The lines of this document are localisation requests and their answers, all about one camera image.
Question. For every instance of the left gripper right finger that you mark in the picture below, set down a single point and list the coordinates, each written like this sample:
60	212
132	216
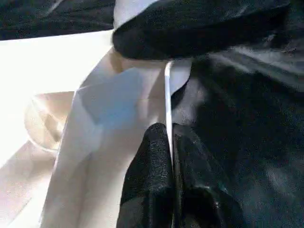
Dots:
202	190

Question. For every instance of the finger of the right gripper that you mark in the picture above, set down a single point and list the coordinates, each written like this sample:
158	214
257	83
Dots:
190	31

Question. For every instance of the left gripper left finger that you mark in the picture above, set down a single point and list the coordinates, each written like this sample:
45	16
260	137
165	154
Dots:
149	180

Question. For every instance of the white plastic table leg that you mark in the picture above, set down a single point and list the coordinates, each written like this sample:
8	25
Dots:
128	12

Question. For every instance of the white plastic table top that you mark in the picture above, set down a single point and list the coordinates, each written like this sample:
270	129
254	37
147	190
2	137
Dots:
59	59

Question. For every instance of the black mat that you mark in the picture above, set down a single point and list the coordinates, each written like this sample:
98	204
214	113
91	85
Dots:
249	130

